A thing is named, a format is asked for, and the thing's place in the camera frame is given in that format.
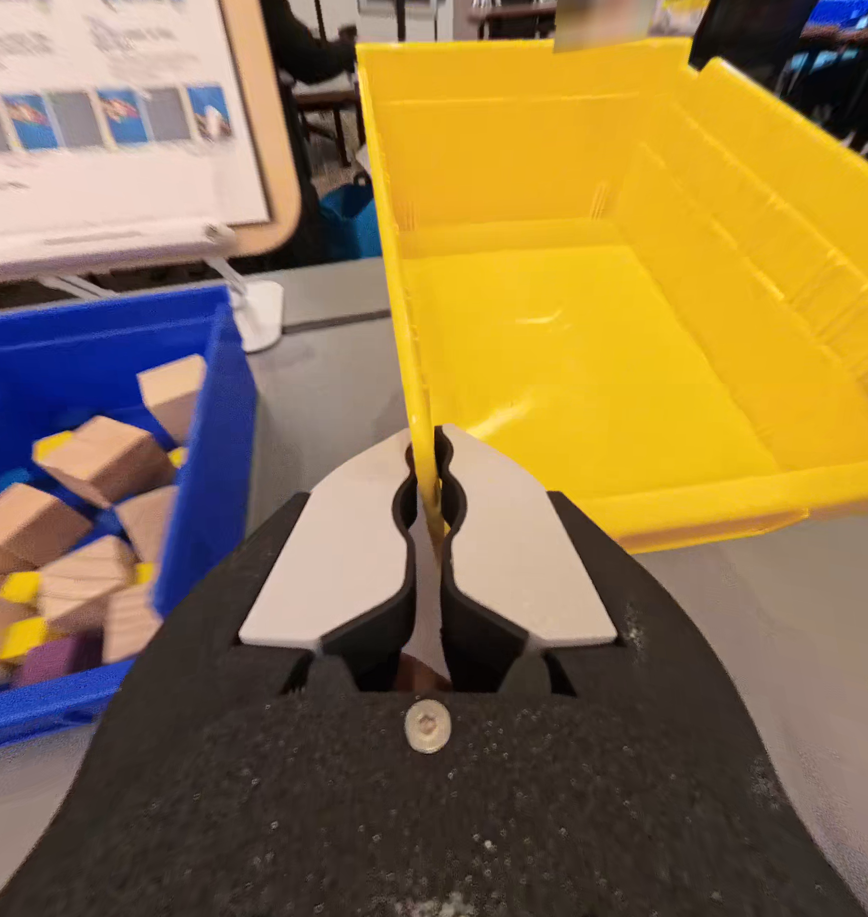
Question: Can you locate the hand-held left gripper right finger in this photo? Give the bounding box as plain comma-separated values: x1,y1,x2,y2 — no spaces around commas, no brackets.
434,424,619,692

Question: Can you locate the yellow plastic box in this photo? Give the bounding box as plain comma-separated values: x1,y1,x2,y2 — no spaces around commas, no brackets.
355,37,868,556

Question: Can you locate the small wooden table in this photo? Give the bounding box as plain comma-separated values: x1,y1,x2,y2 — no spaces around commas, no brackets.
290,75,364,167

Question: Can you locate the blue plastic box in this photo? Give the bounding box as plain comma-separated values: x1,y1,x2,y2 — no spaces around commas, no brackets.
0,285,257,753

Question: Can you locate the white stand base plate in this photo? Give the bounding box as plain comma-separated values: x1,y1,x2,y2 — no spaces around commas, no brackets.
40,256,286,354

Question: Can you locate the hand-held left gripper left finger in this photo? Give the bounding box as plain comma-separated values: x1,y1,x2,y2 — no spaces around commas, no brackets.
239,428,420,692

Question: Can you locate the pile of mixed wooden cubes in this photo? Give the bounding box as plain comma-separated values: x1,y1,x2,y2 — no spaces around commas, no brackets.
0,354,209,692

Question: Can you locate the wooden board with instruction poster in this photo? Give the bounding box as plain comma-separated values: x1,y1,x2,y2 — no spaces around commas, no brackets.
0,0,302,284

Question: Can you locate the black office chair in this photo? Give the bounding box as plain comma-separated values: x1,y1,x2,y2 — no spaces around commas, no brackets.
260,0,359,267
690,0,820,88

